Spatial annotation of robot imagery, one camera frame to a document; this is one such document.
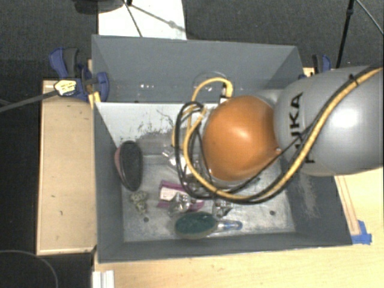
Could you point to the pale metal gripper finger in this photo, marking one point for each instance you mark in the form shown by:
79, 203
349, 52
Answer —
222, 208
181, 204

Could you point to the clear and blue small bottle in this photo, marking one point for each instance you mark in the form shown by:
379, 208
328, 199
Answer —
230, 226

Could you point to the purple and white packet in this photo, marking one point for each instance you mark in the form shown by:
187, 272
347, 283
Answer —
166, 192

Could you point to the dark green oval sponge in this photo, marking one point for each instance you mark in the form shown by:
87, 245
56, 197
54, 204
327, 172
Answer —
194, 225

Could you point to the olive speckled small lump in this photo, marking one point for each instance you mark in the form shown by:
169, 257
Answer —
139, 201

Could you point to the black and pink oval brush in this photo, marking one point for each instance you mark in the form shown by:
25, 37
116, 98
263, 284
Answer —
131, 165

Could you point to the clear plastic cup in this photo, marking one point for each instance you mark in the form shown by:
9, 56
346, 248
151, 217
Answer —
210, 76

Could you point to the pale wood board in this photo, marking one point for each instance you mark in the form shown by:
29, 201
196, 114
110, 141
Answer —
67, 172

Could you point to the grey metal bin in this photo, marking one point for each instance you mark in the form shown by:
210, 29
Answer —
144, 61

